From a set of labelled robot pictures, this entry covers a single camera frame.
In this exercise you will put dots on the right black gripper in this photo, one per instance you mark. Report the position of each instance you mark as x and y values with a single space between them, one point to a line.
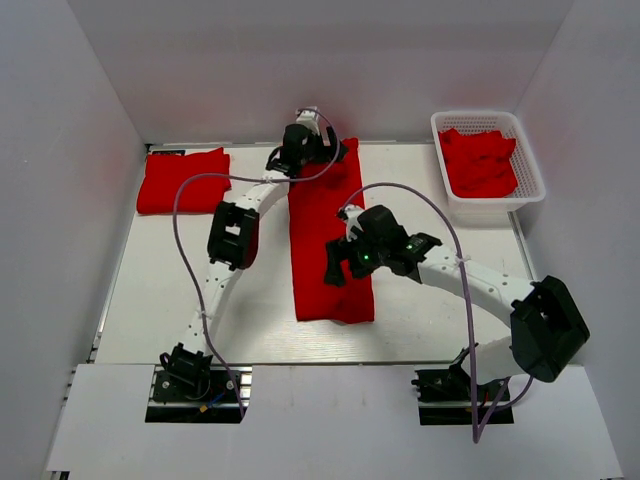
341 250

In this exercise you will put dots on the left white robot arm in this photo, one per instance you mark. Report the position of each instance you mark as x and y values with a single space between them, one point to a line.
231 249

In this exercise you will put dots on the folded red t shirt stack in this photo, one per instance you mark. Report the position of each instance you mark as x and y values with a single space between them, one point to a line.
164 174

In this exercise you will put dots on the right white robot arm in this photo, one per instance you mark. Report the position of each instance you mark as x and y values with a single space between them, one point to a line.
546 327

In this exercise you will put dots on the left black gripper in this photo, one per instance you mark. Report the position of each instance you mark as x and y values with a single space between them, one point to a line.
326 152

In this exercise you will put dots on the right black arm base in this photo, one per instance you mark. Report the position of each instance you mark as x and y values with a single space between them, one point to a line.
441 403

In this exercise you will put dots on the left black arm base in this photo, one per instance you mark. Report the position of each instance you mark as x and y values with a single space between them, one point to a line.
173 402

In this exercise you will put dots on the white plastic basket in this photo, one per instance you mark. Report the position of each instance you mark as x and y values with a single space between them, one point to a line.
530 184

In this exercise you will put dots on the red t shirts in basket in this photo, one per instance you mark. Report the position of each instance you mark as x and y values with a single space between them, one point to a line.
478 165

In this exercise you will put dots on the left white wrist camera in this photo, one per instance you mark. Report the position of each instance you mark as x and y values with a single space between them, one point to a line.
309 118

